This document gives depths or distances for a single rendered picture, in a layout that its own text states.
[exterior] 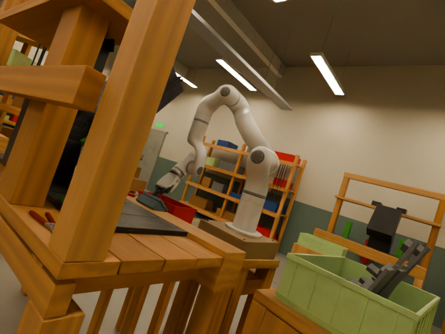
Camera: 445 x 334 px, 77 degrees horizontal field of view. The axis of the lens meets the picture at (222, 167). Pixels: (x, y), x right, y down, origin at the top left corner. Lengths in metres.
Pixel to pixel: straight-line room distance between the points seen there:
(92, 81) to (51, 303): 0.46
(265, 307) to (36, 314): 0.72
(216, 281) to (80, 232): 0.56
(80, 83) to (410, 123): 6.34
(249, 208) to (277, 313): 0.49
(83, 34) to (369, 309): 1.18
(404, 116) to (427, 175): 1.24
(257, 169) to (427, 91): 5.83
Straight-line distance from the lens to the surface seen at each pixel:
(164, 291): 1.85
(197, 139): 1.56
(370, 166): 6.48
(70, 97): 0.70
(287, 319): 1.09
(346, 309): 1.05
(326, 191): 6.58
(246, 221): 1.37
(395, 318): 1.01
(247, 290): 1.40
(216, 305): 1.14
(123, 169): 0.65
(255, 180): 1.35
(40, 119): 0.97
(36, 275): 0.76
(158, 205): 1.39
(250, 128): 1.43
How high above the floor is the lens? 1.13
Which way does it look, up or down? 3 degrees up
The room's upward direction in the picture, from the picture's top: 19 degrees clockwise
